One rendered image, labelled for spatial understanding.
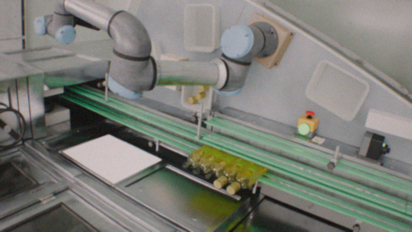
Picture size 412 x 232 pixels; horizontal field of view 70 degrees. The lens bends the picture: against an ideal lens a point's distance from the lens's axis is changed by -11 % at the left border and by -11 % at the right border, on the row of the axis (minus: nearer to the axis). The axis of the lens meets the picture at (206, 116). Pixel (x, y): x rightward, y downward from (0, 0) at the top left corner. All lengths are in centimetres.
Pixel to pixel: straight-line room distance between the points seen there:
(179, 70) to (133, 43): 21
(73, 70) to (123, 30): 102
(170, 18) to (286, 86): 71
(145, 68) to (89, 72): 105
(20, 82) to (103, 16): 85
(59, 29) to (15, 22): 351
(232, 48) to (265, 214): 69
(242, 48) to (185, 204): 64
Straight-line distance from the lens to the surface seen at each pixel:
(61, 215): 137
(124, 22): 99
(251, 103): 154
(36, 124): 192
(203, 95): 162
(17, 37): 481
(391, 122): 133
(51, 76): 189
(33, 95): 186
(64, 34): 127
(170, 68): 107
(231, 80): 121
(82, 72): 200
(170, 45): 177
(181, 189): 143
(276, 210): 145
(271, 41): 131
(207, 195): 141
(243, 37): 117
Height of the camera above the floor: 209
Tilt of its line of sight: 52 degrees down
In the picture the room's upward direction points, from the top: 113 degrees counter-clockwise
